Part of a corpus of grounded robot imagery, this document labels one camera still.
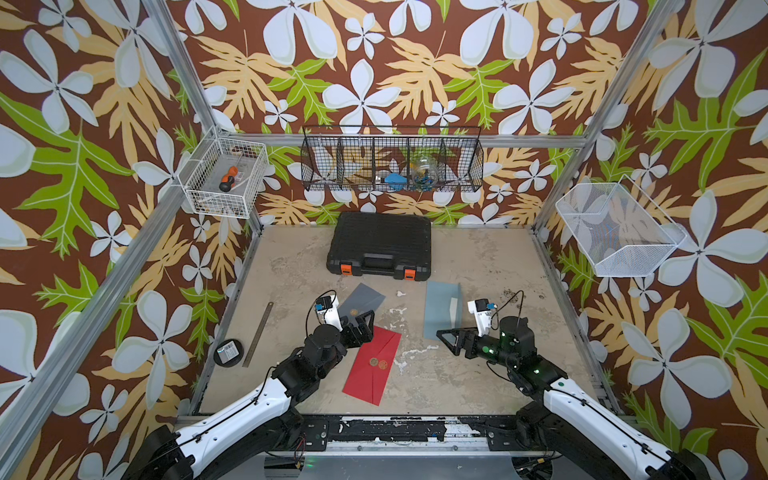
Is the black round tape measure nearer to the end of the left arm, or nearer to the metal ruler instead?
the metal ruler

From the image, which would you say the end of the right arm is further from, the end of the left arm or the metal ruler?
the metal ruler

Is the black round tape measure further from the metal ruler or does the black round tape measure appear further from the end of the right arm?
the end of the right arm
